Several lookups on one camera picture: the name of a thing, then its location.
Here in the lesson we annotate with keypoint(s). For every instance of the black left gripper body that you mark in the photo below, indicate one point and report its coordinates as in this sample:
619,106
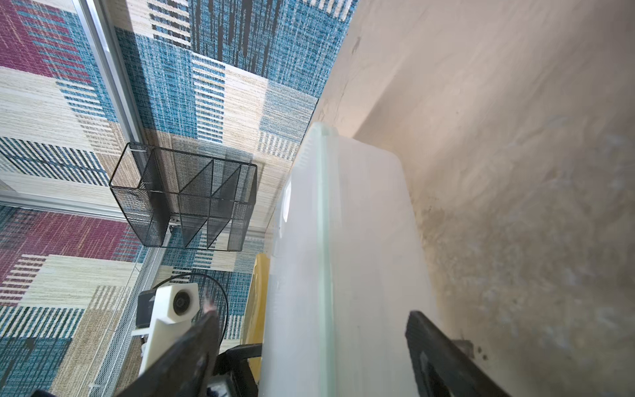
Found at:
232,374

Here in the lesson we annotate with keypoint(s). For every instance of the translucent white lunch box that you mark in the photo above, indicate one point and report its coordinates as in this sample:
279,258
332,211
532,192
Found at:
347,269

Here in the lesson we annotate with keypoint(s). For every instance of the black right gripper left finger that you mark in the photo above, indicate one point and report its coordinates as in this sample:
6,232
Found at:
185,368

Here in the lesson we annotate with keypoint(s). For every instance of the yellow lunch box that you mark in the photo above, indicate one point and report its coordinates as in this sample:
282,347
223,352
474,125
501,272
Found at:
255,315

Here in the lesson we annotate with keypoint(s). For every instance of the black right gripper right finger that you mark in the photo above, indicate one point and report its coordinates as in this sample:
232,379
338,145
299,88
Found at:
440,368

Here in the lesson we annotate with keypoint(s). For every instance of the black wire mesh shelf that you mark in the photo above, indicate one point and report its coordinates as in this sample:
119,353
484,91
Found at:
186,200

